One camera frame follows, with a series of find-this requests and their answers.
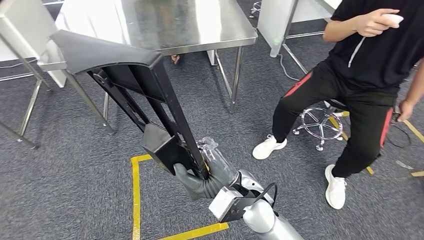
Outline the person's right hand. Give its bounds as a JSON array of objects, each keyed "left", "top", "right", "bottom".
[{"left": 352, "top": 8, "right": 403, "bottom": 38}]

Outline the person's left hand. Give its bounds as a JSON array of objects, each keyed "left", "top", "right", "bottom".
[{"left": 396, "top": 99, "right": 416, "bottom": 123}]

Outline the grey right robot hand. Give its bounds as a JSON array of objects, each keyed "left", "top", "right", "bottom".
[{"left": 172, "top": 137, "right": 239, "bottom": 201}]

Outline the black handheld controller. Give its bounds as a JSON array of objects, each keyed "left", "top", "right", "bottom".
[{"left": 390, "top": 105, "right": 402, "bottom": 125}]

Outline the white handheld controller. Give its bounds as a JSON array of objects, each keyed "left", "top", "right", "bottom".
[{"left": 380, "top": 13, "right": 405, "bottom": 29}]

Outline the black plastic plate frame part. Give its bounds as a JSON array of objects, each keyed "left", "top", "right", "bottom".
[{"left": 49, "top": 29, "right": 210, "bottom": 181}]

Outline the stainless steel workbench table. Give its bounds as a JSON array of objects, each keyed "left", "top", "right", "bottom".
[{"left": 37, "top": 0, "right": 259, "bottom": 135}]

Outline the person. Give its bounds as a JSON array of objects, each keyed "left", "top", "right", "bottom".
[{"left": 252, "top": 0, "right": 424, "bottom": 211}]

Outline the chrome swivel stool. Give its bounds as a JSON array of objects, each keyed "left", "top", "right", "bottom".
[{"left": 292, "top": 99, "right": 349, "bottom": 152}]

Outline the white panelled steel table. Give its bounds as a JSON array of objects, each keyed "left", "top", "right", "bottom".
[
  {"left": 0, "top": 0, "right": 67, "bottom": 150},
  {"left": 257, "top": 0, "right": 344, "bottom": 75}
]

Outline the black thin cable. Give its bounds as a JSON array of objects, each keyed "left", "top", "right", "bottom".
[{"left": 385, "top": 123, "right": 413, "bottom": 149}]

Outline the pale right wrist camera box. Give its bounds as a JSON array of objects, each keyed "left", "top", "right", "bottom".
[{"left": 208, "top": 186, "right": 244, "bottom": 220}]

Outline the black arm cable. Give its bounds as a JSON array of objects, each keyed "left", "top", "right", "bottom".
[{"left": 255, "top": 182, "right": 279, "bottom": 218}]

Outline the white floor cable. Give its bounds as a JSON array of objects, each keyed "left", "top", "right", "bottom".
[{"left": 277, "top": 52, "right": 301, "bottom": 82}]

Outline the white coiled wire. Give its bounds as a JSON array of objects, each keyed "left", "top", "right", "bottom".
[{"left": 248, "top": 0, "right": 263, "bottom": 19}]

